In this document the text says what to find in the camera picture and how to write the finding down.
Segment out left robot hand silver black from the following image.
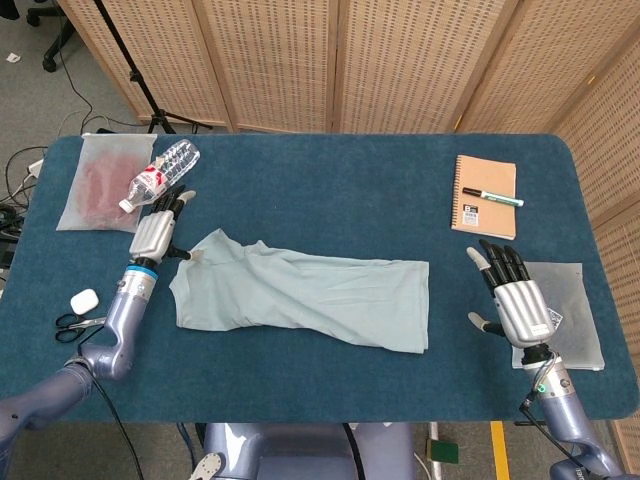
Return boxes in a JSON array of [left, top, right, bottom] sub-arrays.
[[128, 187, 205, 265]]

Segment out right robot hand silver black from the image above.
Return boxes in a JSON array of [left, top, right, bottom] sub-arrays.
[[465, 238, 557, 362]]

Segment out light green t-shirt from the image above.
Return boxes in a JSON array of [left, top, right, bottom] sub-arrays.
[[168, 228, 431, 355]]

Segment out frosted bag with QR label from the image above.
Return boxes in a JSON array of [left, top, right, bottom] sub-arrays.
[[506, 259, 606, 372]]

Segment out clear plastic water bottle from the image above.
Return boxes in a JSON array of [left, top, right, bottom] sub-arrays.
[[118, 138, 202, 214]]

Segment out frosted bag with red cloth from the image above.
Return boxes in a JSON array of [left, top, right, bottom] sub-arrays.
[[55, 133, 159, 235]]

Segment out white earbuds case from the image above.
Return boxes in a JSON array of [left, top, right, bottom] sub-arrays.
[[69, 289, 100, 315]]

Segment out brown spiral notebook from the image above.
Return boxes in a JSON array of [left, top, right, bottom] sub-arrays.
[[450, 154, 518, 242]]

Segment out green white marker pen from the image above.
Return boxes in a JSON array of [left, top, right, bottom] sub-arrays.
[[461, 186, 525, 208]]

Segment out black tripod stand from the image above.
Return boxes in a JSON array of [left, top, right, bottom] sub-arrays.
[[94, 0, 214, 135]]

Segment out green block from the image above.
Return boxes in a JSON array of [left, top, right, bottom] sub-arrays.
[[430, 439, 460, 465]]

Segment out blue carpet table cover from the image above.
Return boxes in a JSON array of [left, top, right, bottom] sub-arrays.
[[0, 132, 640, 425]]

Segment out white table leg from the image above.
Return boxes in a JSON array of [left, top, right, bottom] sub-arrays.
[[428, 422, 444, 480]]

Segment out black office chair base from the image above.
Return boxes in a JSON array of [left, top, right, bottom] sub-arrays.
[[25, 0, 81, 74]]

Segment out woven wooden folding screen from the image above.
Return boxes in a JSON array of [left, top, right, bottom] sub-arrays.
[[57, 0, 640, 480]]

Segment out blue-grey robot torso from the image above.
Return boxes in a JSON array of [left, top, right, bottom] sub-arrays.
[[187, 422, 421, 480]]

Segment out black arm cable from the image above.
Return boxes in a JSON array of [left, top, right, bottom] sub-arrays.
[[74, 339, 146, 480], [518, 397, 584, 469]]

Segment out black handled scissors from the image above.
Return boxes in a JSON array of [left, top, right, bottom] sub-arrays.
[[54, 312, 109, 344]]

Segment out thin black floor cable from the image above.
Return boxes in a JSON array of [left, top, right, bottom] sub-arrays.
[[62, 64, 151, 134]]

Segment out tangled black floor cables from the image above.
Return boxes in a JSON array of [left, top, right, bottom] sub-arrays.
[[0, 144, 49, 246]]

